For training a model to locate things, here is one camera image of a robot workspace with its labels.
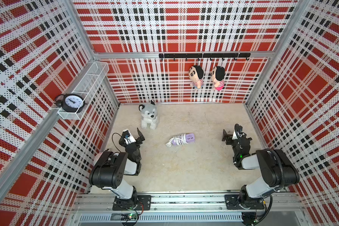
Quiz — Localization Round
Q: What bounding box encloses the purple power strip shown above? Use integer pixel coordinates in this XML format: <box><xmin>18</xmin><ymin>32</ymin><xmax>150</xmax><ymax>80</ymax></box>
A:
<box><xmin>170</xmin><ymin>133</ymin><xmax>195</xmax><ymax>146</ymax></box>

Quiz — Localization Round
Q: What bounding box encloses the white power cord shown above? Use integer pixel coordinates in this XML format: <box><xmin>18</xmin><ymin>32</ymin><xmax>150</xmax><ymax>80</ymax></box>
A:
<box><xmin>166</xmin><ymin>134</ymin><xmax>190</xmax><ymax>148</ymax></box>

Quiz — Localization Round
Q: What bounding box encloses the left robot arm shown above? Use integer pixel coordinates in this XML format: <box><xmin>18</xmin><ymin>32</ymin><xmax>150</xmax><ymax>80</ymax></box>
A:
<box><xmin>89</xmin><ymin>130</ymin><xmax>145</xmax><ymax>210</ymax></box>

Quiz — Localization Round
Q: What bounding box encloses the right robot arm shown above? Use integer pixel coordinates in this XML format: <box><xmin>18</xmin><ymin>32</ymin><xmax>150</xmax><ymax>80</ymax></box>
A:
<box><xmin>222</xmin><ymin>124</ymin><xmax>300</xmax><ymax>210</ymax></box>

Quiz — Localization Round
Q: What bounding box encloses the grey husky plush toy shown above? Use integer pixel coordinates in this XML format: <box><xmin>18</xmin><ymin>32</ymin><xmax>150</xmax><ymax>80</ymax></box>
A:
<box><xmin>138</xmin><ymin>100</ymin><xmax>159</xmax><ymax>130</ymax></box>

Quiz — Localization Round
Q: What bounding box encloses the doll with pink shorts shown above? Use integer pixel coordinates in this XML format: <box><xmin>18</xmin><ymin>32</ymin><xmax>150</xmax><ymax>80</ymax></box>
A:
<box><xmin>211</xmin><ymin>66</ymin><xmax>225</xmax><ymax>91</ymax></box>

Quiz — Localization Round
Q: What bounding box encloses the doll with blue shorts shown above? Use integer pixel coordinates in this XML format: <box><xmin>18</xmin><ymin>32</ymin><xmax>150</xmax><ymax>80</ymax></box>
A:
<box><xmin>188</xmin><ymin>65</ymin><xmax>204</xmax><ymax>89</ymax></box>

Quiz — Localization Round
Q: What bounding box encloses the black alarm clock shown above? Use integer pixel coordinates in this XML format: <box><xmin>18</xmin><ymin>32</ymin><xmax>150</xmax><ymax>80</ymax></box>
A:
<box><xmin>55</xmin><ymin>94</ymin><xmax>86</xmax><ymax>113</ymax></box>

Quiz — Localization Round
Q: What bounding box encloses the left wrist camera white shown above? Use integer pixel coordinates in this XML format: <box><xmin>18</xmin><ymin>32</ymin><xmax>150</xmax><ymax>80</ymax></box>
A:
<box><xmin>121</xmin><ymin>130</ymin><xmax>136</xmax><ymax>145</ymax></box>

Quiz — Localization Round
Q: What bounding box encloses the black hook rail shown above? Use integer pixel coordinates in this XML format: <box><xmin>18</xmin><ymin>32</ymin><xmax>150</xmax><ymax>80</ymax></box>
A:
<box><xmin>159</xmin><ymin>53</ymin><xmax>251</xmax><ymax>59</ymax></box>

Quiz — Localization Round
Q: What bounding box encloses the white wire basket shelf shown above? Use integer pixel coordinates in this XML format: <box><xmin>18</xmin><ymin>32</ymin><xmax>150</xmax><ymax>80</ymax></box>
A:
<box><xmin>57</xmin><ymin>62</ymin><xmax>109</xmax><ymax>120</ymax></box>

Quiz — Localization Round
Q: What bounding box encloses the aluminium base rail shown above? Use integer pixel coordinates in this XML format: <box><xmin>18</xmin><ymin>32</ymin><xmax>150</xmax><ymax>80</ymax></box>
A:
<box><xmin>68</xmin><ymin>191</ymin><xmax>311</xmax><ymax>226</ymax></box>

